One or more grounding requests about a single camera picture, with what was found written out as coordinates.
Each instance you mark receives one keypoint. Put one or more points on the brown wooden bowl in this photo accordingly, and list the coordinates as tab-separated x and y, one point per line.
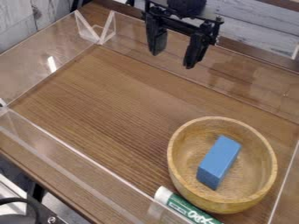
252	173

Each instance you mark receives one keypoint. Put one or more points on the clear acrylic corner bracket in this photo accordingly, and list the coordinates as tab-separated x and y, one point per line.
95	33

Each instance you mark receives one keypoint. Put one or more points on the clear acrylic front wall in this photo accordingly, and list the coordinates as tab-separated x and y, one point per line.
90	187

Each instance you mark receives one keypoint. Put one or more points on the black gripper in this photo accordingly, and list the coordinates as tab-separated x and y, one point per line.
184	16

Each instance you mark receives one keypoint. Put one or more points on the green white marker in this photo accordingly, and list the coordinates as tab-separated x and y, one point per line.
183	207

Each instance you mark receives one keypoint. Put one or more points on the blue rectangular block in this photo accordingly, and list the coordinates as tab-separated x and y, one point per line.
216	162

